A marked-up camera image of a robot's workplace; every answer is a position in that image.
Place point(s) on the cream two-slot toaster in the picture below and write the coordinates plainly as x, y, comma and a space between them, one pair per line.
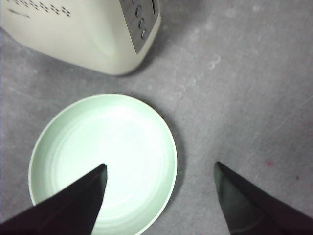
73, 36

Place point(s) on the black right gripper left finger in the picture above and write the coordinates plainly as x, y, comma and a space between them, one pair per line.
71, 205

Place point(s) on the pale green round plate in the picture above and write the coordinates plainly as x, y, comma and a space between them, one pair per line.
122, 137

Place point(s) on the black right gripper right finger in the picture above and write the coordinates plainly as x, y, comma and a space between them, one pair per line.
254, 213

